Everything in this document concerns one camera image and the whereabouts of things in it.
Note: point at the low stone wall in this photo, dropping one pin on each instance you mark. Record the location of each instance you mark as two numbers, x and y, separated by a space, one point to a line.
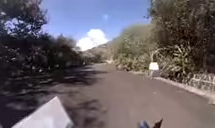
205 81

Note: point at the row of dark trees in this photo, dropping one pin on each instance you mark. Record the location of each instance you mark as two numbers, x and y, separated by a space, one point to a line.
28 50

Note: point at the wood of dense green trees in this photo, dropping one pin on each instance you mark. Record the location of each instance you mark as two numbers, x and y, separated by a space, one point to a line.
175 36

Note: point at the grey asphalt road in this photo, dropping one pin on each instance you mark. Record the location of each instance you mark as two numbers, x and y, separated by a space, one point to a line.
128 96

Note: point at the distant hillside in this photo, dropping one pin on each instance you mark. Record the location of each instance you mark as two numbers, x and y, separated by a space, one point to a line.
98 52

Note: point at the pale road kerb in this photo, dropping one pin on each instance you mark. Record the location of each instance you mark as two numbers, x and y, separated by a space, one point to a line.
185 87

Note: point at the white sign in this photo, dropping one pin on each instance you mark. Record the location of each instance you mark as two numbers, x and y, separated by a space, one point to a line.
153 66

